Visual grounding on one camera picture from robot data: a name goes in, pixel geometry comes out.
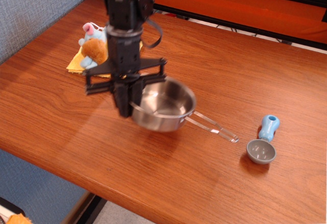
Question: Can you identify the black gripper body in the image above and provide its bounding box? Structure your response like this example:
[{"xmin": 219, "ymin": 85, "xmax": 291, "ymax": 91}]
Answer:
[{"xmin": 84, "ymin": 34, "xmax": 167, "ymax": 94}]

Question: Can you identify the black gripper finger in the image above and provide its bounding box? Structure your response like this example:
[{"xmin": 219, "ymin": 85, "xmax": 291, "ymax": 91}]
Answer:
[
  {"xmin": 113, "ymin": 82, "xmax": 130, "ymax": 118},
  {"xmin": 131, "ymin": 78, "xmax": 144, "ymax": 105}
]

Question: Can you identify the steel pot with wire handle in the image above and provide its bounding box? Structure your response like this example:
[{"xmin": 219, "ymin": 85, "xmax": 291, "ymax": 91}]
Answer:
[{"xmin": 130, "ymin": 77, "xmax": 239, "ymax": 143}]

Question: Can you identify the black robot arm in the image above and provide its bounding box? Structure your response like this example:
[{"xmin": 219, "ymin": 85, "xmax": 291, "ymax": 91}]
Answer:
[{"xmin": 83, "ymin": 0, "xmax": 166, "ymax": 118}]

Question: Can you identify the black chair edge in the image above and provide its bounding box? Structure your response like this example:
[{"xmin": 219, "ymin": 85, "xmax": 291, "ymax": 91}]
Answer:
[{"xmin": 1, "ymin": 197, "xmax": 26, "ymax": 223}]

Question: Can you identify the blue plush elephant toy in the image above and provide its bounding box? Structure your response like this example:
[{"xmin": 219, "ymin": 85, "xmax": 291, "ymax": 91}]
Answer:
[{"xmin": 78, "ymin": 23, "xmax": 108, "ymax": 69}]

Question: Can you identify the yellow folded cloth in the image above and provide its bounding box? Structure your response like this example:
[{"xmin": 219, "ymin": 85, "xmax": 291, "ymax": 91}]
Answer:
[{"xmin": 66, "ymin": 41, "xmax": 143, "ymax": 79}]

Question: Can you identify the blue and grey scoop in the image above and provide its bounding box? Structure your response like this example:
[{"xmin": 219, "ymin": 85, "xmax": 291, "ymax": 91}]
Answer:
[{"xmin": 246, "ymin": 115, "xmax": 280, "ymax": 165}]

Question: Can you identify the orange panel with black frame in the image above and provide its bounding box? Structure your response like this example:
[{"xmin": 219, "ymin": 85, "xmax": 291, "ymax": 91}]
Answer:
[{"xmin": 155, "ymin": 0, "xmax": 326, "ymax": 50}]

